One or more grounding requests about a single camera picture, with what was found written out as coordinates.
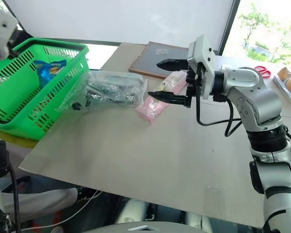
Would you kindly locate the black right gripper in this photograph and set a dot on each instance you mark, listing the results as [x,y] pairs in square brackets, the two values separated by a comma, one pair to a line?
[193,82]

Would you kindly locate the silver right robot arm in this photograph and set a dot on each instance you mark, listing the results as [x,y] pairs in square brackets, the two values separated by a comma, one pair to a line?
[257,97]

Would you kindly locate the green plastic basket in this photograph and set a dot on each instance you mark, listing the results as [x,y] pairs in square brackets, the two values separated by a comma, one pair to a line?
[19,97]

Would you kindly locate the wooden framed dark slate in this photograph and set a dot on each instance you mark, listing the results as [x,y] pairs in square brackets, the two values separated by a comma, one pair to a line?
[152,60]

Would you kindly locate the pink snack package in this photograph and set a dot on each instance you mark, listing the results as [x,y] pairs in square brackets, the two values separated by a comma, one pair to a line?
[155,106]

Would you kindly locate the clear bag with black parts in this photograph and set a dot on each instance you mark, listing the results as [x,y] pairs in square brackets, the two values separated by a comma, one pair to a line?
[111,89]

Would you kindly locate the red scissors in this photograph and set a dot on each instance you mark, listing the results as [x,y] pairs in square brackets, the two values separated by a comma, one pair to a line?
[264,71]

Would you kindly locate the blue snack bag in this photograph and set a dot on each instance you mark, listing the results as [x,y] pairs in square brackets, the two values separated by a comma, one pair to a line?
[49,71]

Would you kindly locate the clear packed bread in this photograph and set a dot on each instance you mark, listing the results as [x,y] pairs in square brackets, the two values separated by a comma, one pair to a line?
[289,81]

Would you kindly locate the yellow-green mat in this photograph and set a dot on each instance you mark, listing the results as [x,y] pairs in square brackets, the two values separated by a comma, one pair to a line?
[17,142]

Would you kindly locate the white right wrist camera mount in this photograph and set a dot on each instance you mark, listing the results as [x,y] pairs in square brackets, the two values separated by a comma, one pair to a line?
[205,55]

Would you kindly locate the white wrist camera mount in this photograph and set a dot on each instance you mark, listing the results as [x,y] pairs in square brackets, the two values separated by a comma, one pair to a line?
[205,55]
[1,21]

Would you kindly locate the white panel with black frame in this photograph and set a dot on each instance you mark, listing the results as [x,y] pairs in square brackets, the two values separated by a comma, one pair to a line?
[123,19]

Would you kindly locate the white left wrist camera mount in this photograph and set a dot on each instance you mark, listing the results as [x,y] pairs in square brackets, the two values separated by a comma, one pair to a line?
[1,21]

